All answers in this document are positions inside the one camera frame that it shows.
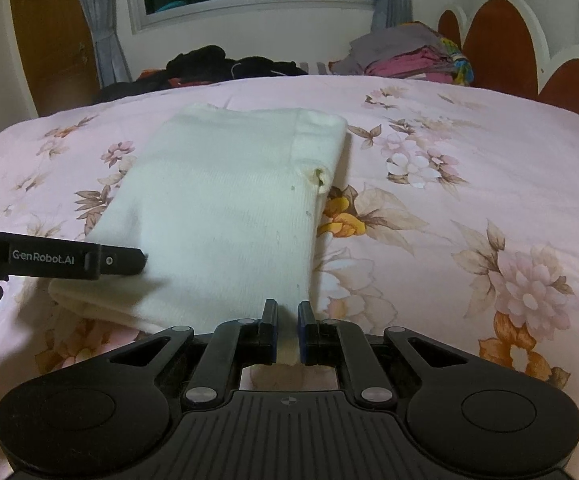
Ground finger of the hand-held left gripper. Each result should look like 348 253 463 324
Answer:
100 244 148 277

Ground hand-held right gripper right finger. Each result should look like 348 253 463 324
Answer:
296 301 467 409

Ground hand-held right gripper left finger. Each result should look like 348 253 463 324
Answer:
110 300 281 410

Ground white knit garment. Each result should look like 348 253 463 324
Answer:
48 102 349 337

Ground pile of dark clothes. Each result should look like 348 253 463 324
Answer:
94 45 311 104

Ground pile of folded colourful clothes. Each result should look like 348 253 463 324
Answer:
329 21 475 87

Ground brown wooden wardrobe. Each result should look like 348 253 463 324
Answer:
8 0 101 117

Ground pink floral bedsheet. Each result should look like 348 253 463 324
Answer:
0 74 579 480

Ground striped cloth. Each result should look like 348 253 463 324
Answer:
295 60 339 77

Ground brown and white headboard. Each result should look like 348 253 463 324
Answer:
437 0 579 131

